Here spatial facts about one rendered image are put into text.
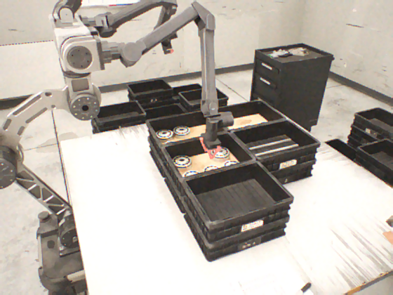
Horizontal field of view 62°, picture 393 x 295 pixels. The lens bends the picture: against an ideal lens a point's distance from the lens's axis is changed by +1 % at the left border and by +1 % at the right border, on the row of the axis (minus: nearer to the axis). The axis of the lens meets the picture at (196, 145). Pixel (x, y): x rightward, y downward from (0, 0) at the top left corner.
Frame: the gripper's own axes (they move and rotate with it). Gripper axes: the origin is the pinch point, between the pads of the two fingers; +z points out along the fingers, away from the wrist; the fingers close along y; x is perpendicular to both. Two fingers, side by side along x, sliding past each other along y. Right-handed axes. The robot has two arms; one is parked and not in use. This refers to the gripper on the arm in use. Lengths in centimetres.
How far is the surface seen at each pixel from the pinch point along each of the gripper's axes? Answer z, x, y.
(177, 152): 9.5, 9.7, 17.6
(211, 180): 6.4, 3.3, -12.1
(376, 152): 42, -147, 17
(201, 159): 13.7, -2.6, 13.1
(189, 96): 50, -49, 151
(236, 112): 10, -41, 49
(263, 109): 8, -59, 45
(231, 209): 11.3, -0.4, -27.3
